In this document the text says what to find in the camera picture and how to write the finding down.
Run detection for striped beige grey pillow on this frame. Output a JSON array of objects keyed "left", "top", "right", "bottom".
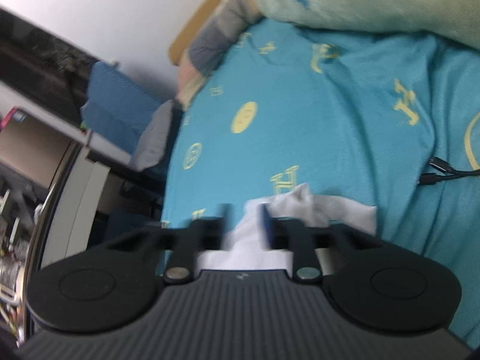
[{"left": 176, "top": 0, "right": 263, "bottom": 111}]

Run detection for brown cardboard box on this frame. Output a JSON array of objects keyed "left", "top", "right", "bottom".
[{"left": 1, "top": 108, "right": 72, "bottom": 185}]

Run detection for blue towel on chair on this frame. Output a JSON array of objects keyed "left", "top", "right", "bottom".
[{"left": 81, "top": 62, "right": 163, "bottom": 155}]

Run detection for white desk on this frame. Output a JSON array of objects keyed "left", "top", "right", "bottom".
[{"left": 1, "top": 83, "right": 130, "bottom": 267}]

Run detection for grey seat cushion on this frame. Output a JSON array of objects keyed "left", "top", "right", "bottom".
[{"left": 129, "top": 100, "right": 173, "bottom": 172}]

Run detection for teal patterned bed sheet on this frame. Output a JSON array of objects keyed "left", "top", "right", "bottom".
[{"left": 162, "top": 19, "right": 479, "bottom": 347}]

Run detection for black usb cable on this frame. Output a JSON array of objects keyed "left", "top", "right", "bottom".
[{"left": 417, "top": 155, "right": 480, "bottom": 187}]

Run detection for white polo shirt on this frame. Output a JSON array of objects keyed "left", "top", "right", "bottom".
[{"left": 197, "top": 184, "right": 377, "bottom": 275}]

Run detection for light green plush blanket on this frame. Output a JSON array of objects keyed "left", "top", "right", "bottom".
[{"left": 255, "top": 0, "right": 479, "bottom": 49}]

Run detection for mustard yellow headboard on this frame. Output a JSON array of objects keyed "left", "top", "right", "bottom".
[{"left": 168, "top": 0, "right": 223, "bottom": 66}]

